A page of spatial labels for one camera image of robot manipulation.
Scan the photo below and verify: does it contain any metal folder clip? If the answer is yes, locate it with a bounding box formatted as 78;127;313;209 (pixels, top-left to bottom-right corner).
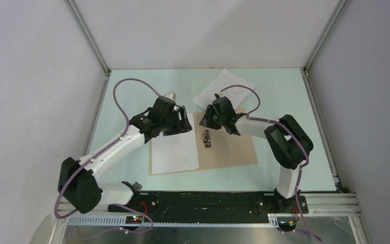
202;130;211;148

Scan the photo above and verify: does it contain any printed white paper sheet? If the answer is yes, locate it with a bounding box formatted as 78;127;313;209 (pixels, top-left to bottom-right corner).
192;69;256;110

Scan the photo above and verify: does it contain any brown cardboard folder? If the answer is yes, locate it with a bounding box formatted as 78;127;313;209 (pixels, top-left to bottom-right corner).
148;107;259;176

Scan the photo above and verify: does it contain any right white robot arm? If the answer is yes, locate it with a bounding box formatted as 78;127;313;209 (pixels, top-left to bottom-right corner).
199;97;314;212

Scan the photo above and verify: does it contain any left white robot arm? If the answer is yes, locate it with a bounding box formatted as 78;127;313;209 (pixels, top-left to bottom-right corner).
58;92;192;214

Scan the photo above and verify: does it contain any left circuit board with LEDs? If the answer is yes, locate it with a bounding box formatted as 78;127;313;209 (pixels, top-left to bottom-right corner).
125;215;144;225

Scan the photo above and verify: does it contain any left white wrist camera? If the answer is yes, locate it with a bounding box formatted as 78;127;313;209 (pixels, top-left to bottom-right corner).
164;91;177;101

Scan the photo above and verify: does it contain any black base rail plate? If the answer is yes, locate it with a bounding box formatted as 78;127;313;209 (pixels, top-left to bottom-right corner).
126;191;309;224

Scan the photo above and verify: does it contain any right circuit board with wires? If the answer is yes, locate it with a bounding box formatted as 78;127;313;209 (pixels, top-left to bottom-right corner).
277;218;298;232

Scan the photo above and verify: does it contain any aluminium frame rail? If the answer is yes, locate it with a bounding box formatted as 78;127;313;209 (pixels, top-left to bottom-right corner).
264;192;362;217

